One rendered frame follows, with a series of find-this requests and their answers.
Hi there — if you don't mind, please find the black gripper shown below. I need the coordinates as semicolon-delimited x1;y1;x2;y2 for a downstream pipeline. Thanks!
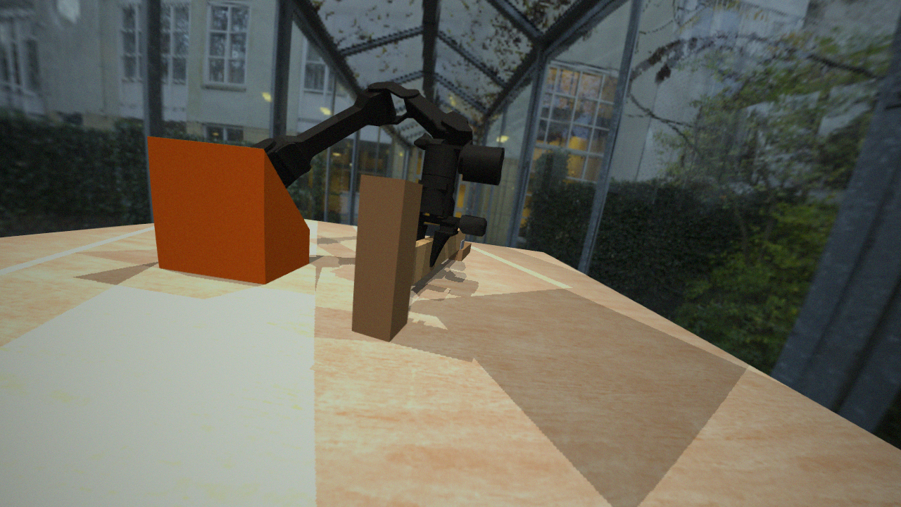
416;175;487;267

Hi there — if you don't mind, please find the long wooden rail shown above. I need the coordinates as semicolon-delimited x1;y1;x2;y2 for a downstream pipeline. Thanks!
411;228;466;286

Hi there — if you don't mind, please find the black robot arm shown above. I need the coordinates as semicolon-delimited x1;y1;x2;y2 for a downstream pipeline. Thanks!
250;82;505;189

